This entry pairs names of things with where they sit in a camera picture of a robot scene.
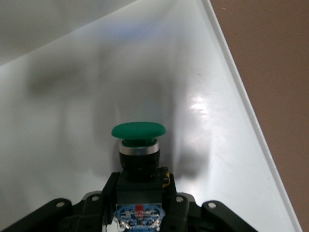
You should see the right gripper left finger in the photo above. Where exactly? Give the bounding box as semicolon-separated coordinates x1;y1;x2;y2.
0;173;119;232

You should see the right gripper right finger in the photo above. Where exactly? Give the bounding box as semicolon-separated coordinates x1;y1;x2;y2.
160;173;256;232

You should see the white plastic drawer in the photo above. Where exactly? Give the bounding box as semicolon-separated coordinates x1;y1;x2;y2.
0;0;304;232

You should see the green mushroom push button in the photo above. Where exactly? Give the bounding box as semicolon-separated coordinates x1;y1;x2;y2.
111;122;171;232

